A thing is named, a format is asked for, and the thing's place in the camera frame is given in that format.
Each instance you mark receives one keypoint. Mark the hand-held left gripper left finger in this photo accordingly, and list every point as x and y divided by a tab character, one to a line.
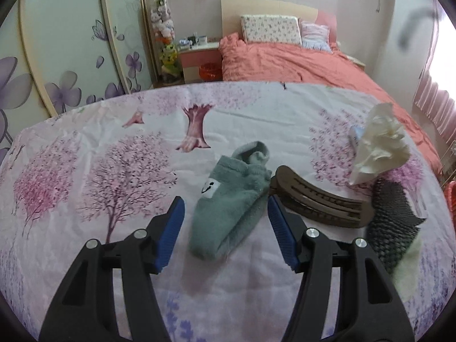
171	235

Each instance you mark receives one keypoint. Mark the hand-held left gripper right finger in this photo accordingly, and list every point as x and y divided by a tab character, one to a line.
281	235

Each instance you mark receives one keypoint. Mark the brown hair clip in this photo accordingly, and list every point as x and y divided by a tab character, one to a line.
320	196

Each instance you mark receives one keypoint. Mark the green fluffy sock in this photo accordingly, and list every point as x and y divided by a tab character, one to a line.
228	213
254	153

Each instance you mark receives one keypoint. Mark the orange plastic laundry basket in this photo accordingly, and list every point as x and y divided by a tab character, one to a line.
451	199

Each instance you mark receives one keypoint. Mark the black mesh fabric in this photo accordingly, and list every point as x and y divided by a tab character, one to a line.
392	217

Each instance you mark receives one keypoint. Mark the floral printed sheet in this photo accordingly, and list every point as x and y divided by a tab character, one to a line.
285	114

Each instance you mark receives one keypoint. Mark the pale crumpled item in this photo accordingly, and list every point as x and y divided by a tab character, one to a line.
409	267

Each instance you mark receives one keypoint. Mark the salmon duvet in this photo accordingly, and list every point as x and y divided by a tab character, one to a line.
302	60

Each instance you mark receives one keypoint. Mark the pink nightstand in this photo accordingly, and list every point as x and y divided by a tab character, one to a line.
192	57

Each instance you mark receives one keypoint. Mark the wooden nightstand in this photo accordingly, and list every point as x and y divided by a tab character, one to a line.
356	62

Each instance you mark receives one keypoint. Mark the dark mug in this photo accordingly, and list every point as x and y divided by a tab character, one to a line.
192	38

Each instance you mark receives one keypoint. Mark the white mug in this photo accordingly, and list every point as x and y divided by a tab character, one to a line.
203	39

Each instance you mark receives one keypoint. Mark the pink curtain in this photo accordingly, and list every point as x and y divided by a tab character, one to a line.
434	107

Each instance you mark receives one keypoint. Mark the pink striped pillow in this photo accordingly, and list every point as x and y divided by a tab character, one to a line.
315	35

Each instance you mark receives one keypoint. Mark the plush toy column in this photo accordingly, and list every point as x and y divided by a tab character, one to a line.
164	28

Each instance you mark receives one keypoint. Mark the floral white pillow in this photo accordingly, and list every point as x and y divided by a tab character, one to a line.
270	28

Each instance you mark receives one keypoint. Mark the flower printed wardrobe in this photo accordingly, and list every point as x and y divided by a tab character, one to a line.
53	42

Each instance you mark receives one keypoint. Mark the beige and pink headboard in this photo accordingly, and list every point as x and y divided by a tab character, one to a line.
267	5

